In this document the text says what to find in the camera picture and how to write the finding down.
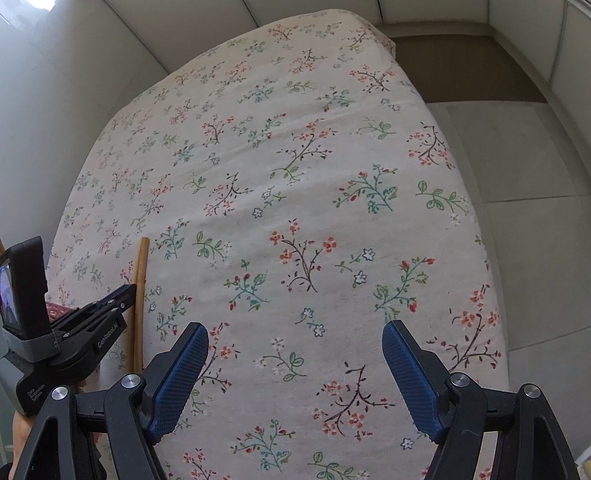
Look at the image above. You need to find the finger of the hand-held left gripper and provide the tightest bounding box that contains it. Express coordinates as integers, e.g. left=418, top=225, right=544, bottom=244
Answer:
left=90, top=283, right=139, bottom=319

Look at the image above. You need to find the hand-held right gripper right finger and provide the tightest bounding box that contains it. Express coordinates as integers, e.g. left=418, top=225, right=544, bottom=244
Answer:
left=381, top=319, right=581, bottom=480

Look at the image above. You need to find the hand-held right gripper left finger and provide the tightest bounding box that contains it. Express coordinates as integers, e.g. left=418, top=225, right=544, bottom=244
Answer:
left=18, top=322, right=211, bottom=480

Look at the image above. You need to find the person's left hand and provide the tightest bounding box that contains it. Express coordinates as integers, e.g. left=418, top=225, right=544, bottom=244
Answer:
left=10, top=408, right=36, bottom=468

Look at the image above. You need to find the red patterned object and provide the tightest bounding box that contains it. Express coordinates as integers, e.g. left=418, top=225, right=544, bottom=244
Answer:
left=45, top=302, right=78, bottom=322

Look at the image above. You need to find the floral tablecloth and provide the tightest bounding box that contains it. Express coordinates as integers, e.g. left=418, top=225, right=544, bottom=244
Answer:
left=46, top=11, right=511, bottom=480

